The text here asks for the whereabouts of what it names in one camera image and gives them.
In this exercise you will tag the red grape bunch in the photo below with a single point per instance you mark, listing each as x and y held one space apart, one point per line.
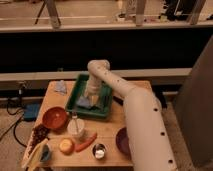
40 132

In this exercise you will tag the small blue bowl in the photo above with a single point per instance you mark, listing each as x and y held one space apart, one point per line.
46 153

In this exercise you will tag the orange bowl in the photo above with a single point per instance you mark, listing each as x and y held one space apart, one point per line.
54 118

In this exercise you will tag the blue sponge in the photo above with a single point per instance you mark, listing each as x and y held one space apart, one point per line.
83 102

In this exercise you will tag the wooden table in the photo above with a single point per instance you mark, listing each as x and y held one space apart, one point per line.
106 133

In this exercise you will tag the yellowish white gripper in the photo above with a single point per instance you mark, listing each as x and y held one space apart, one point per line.
93 100

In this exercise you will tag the small metal cup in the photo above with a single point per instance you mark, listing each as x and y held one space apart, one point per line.
99 151

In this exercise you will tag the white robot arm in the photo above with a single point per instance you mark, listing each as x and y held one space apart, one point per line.
148 139

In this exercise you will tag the yellow apple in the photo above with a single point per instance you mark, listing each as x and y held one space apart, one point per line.
66 146

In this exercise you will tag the orange carrot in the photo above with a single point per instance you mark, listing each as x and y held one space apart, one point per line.
86 143

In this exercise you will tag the blue box on floor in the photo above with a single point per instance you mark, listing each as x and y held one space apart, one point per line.
31 112

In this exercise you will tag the light blue crumpled cloth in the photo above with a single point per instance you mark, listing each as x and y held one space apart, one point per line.
61 87

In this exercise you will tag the purple bowl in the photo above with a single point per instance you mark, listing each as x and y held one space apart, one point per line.
122 142

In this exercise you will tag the green plastic tray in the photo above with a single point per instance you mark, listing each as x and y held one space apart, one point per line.
100 111

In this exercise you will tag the yellow banana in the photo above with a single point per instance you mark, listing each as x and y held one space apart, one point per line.
37 149

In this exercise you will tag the black handled brush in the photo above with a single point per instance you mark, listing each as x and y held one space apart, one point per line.
118 100

